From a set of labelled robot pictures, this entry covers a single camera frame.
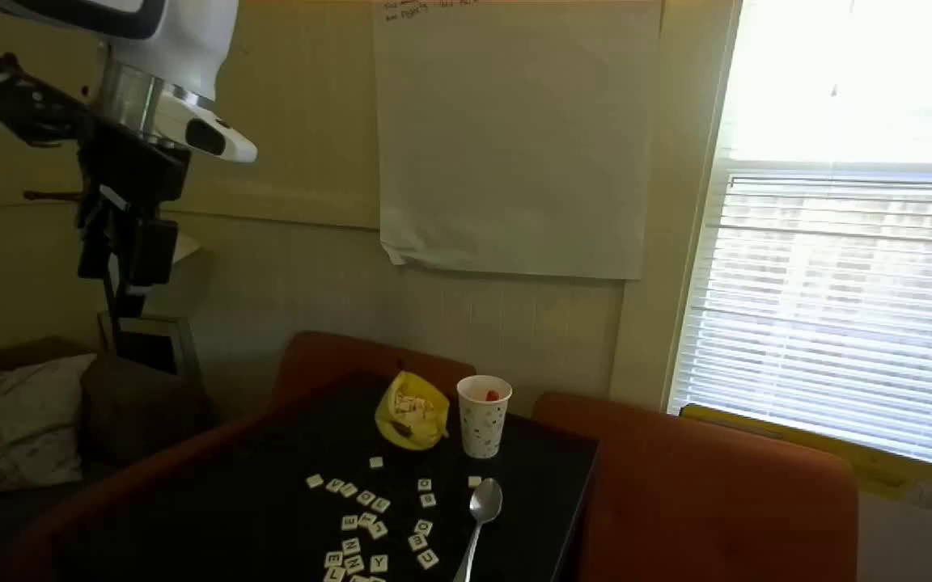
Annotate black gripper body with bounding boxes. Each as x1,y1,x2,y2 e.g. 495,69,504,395
75,118,194,290

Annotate black framed panel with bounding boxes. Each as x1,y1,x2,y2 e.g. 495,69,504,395
94,309,207,380

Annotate white lamp shade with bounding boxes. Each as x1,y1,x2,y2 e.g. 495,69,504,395
168,231,207,272

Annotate dark thin stand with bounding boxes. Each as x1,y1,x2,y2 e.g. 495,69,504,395
20,187,91,208

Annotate brown wooden side table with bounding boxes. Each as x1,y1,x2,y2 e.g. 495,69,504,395
0,334,98,376

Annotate dark brown cushion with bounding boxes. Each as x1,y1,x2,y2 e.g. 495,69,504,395
78,352,219,473

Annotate white patterned pillow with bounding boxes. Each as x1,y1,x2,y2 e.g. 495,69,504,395
0,348,100,499

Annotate orange upholstered chair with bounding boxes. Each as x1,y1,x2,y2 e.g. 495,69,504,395
0,325,481,582
530,388,863,582

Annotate black square table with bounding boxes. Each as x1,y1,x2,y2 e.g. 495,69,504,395
49,367,601,582

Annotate white patterned paper cup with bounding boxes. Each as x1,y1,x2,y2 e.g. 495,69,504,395
454,372,516,462

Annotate large white paper sheet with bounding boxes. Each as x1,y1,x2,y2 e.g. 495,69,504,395
368,0,665,283

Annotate silver metal spoon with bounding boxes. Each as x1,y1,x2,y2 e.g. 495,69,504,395
448,476,507,582

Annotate yellow window sill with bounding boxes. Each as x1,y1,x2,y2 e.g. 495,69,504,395
675,402,932,512

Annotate white window blinds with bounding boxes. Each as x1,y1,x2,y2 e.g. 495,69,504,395
665,158,932,478

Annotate bright glass window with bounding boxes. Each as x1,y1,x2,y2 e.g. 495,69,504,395
664,0,932,482

